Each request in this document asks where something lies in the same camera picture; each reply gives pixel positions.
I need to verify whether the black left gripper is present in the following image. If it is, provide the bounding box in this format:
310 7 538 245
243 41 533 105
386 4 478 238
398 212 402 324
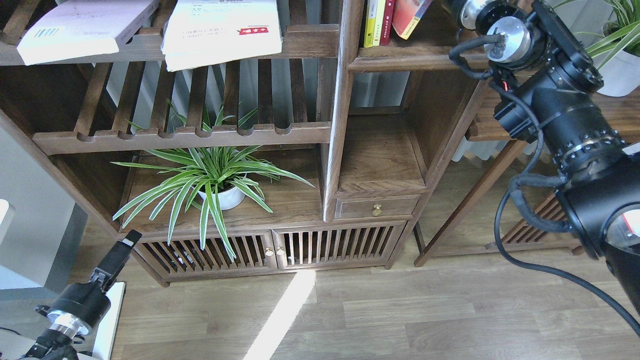
35 230 142 337

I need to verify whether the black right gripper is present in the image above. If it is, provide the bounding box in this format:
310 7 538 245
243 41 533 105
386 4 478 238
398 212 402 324
442 0 476 30

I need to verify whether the red book with globe cover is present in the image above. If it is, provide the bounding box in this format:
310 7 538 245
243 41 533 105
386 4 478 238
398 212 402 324
391 0 432 40

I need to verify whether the white book with barcode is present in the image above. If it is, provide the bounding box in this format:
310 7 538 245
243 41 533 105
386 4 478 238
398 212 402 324
17 0 159 66

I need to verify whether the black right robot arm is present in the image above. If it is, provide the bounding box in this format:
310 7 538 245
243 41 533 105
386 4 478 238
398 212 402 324
445 0 640 332

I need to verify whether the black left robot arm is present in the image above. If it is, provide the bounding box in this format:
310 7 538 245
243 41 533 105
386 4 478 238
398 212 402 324
1 230 142 360

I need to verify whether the white plant pot on shelf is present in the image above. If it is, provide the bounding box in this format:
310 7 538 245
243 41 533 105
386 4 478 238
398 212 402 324
198 185 246 211

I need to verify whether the spider plant on shelf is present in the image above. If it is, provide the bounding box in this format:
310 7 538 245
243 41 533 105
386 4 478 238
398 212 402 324
111 99 315 262

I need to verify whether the dark wooden side shelf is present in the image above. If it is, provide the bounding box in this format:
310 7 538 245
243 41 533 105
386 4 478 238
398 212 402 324
414 86 640 266

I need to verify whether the white table leg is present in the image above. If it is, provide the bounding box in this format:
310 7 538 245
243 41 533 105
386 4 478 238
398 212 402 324
92 281 126 360

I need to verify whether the dark red book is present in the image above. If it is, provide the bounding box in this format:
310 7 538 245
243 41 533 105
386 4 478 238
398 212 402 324
379 0 396 46

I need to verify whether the light yellow book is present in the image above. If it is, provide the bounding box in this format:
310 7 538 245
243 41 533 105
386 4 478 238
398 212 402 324
372 0 386 47

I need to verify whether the spider plant at right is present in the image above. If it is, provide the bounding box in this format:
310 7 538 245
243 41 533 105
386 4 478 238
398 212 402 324
549 0 640 72

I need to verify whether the white plant pot at right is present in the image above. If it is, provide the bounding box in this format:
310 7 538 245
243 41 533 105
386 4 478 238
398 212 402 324
587 19 640 97

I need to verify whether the dark wooden bookshelf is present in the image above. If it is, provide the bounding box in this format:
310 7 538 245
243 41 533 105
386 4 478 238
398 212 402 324
1 0 485 287

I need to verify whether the brass drawer knob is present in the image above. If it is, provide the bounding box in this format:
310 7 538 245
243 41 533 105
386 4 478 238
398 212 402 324
371 203 384 217

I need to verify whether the white book red label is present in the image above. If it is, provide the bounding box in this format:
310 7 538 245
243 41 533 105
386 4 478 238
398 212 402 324
161 0 282 72

